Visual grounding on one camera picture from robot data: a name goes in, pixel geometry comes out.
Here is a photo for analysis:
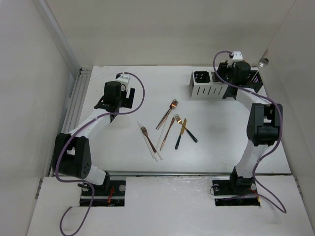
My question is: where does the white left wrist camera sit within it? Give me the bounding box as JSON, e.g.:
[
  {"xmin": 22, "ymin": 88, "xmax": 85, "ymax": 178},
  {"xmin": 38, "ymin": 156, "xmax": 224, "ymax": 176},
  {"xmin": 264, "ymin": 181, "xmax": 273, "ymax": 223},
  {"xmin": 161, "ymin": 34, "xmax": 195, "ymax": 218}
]
[{"xmin": 116, "ymin": 74, "xmax": 130, "ymax": 91}]

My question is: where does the black utensil caddy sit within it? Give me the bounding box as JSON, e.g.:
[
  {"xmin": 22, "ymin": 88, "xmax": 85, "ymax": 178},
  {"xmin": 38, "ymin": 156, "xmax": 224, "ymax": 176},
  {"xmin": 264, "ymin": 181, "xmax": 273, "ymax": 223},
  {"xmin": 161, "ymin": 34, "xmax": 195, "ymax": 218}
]
[{"xmin": 223, "ymin": 70, "xmax": 263, "ymax": 99}]

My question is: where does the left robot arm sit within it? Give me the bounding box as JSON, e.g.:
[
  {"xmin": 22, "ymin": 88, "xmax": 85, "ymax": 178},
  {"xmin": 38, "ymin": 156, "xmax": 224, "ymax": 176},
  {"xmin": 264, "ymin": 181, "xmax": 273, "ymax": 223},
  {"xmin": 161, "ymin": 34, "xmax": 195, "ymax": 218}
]
[{"xmin": 53, "ymin": 76, "xmax": 135, "ymax": 195}]

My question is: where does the copper knife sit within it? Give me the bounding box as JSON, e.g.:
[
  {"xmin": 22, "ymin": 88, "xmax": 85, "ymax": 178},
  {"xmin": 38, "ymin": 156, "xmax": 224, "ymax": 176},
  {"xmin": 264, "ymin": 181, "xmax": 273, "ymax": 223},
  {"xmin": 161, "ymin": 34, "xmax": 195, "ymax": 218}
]
[{"xmin": 159, "ymin": 117, "xmax": 175, "ymax": 151}]

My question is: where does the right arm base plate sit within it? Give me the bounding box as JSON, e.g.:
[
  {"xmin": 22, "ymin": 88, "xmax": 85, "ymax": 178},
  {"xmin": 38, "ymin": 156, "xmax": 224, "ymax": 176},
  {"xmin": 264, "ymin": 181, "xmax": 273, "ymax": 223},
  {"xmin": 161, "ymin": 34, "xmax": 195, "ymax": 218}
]
[{"xmin": 212, "ymin": 179, "xmax": 260, "ymax": 207}]

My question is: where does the silver spoon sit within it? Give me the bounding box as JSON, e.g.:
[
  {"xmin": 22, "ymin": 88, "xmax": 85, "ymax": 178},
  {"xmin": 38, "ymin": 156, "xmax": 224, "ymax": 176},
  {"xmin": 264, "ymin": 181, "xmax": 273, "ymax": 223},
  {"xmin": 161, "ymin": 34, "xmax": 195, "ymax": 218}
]
[{"xmin": 250, "ymin": 58, "xmax": 269, "ymax": 82}]

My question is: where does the aluminium table edge rail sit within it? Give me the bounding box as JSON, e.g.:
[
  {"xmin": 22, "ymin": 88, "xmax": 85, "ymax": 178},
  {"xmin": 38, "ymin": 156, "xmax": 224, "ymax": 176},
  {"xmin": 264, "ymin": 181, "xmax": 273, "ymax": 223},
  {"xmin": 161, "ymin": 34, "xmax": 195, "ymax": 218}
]
[{"xmin": 48, "ymin": 67, "xmax": 93, "ymax": 177}]

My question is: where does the gold fork green handle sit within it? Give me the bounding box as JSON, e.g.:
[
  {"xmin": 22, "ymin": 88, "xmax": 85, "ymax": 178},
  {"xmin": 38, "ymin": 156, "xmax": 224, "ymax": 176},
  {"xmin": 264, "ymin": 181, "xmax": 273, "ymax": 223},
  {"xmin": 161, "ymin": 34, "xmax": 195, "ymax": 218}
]
[{"xmin": 174, "ymin": 114, "xmax": 184, "ymax": 150}]

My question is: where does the gold knife green handle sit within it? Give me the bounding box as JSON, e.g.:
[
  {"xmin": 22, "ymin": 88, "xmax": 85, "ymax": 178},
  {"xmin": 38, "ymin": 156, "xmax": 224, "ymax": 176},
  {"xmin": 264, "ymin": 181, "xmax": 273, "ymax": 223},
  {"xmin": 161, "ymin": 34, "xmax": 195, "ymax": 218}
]
[{"xmin": 183, "ymin": 118, "xmax": 198, "ymax": 143}]

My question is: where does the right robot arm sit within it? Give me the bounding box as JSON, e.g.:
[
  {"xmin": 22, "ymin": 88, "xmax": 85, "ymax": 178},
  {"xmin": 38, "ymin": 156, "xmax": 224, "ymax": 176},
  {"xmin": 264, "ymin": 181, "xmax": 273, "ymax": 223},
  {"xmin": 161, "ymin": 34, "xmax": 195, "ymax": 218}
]
[{"xmin": 213, "ymin": 61, "xmax": 283, "ymax": 196}]

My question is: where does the small copper three-tine fork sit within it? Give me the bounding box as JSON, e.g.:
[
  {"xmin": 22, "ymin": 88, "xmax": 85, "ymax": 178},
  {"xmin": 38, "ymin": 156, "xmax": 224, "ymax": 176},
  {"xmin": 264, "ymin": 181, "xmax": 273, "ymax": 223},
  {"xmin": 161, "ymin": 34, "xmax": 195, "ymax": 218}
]
[{"xmin": 140, "ymin": 125, "xmax": 157, "ymax": 153}]

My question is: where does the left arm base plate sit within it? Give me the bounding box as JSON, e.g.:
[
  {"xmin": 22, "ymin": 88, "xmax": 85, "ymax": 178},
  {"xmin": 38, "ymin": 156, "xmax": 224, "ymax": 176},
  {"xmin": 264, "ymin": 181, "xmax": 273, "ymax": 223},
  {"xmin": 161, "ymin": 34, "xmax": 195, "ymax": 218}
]
[{"xmin": 77, "ymin": 178, "xmax": 126, "ymax": 207}]

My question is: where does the clear chopstick under knife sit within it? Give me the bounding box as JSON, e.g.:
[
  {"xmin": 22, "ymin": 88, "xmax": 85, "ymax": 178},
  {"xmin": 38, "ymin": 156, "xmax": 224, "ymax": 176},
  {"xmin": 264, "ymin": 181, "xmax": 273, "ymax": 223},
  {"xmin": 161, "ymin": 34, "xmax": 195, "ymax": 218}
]
[{"xmin": 156, "ymin": 116, "xmax": 169, "ymax": 149}]

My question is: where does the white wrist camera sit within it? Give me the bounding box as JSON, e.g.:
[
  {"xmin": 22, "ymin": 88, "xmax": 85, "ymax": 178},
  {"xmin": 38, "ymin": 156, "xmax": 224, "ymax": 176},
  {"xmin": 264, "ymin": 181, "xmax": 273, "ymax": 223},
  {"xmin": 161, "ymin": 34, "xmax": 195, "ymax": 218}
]
[
  {"xmin": 116, "ymin": 74, "xmax": 130, "ymax": 91},
  {"xmin": 227, "ymin": 51, "xmax": 243, "ymax": 67}
]

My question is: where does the white utensil caddy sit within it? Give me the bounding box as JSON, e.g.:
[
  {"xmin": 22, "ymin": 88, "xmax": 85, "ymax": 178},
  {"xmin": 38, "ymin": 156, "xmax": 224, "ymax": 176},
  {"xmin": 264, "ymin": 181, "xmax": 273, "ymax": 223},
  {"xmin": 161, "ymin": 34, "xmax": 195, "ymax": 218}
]
[{"xmin": 189, "ymin": 70, "xmax": 228, "ymax": 99}]

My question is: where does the copper four-tine fork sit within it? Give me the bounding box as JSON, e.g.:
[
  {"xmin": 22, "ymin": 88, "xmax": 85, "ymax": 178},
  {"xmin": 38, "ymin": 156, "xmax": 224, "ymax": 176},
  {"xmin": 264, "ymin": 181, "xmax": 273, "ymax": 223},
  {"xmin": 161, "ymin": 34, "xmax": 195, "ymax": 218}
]
[{"xmin": 156, "ymin": 99, "xmax": 179, "ymax": 130}]

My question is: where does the clear chopstick left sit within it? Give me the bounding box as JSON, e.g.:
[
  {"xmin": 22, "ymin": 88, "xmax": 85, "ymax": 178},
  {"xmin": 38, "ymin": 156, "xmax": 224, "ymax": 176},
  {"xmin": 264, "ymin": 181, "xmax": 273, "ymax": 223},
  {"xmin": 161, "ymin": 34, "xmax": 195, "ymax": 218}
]
[{"xmin": 137, "ymin": 121, "xmax": 158, "ymax": 162}]

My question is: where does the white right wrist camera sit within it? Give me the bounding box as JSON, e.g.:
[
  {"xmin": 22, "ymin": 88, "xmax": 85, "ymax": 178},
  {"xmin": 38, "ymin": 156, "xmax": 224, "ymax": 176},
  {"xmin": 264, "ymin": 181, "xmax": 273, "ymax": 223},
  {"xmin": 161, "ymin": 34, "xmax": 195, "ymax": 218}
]
[{"xmin": 227, "ymin": 51, "xmax": 243, "ymax": 67}]

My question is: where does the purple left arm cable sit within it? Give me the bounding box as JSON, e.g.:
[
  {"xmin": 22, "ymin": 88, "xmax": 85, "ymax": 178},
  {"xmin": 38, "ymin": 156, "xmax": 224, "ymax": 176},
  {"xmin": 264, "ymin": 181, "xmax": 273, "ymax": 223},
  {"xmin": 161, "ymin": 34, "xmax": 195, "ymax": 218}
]
[{"xmin": 54, "ymin": 71, "xmax": 146, "ymax": 236}]

